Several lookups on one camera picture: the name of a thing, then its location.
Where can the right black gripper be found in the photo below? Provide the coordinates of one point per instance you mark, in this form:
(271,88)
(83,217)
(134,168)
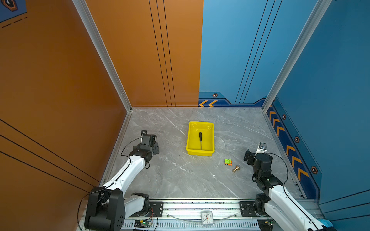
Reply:
(251,157)

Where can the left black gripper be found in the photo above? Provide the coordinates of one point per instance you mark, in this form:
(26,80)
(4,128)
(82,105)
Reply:
(155,149)

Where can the black handled screwdriver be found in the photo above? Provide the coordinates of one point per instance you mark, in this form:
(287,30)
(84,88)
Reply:
(200,140)

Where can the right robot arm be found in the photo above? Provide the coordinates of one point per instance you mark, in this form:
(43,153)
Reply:
(276,202)

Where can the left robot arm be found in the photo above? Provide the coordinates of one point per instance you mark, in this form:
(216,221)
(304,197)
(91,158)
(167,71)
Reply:
(107,208)

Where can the yellow plastic bin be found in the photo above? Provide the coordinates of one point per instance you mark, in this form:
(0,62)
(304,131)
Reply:
(193,144)

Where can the brass fitting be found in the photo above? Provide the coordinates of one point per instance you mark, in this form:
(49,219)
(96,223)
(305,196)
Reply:
(236,169)

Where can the green orange small toy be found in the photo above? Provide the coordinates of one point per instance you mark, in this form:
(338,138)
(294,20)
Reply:
(228,162)

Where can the right circuit board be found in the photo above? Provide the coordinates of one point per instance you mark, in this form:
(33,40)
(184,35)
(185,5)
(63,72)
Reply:
(265,225)

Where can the green circuit board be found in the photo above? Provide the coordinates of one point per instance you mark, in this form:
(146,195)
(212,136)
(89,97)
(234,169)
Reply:
(143,225)

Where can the small white clock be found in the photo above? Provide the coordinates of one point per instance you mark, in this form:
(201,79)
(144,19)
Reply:
(207,218)

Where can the blue tube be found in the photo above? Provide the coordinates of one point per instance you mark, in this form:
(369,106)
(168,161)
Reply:
(326,223)

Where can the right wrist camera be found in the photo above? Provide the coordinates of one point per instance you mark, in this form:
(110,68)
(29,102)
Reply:
(262,146)

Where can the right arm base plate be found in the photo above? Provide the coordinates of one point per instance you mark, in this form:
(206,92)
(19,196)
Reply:
(248,209)

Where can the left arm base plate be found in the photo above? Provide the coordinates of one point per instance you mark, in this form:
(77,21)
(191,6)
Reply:
(154,206)

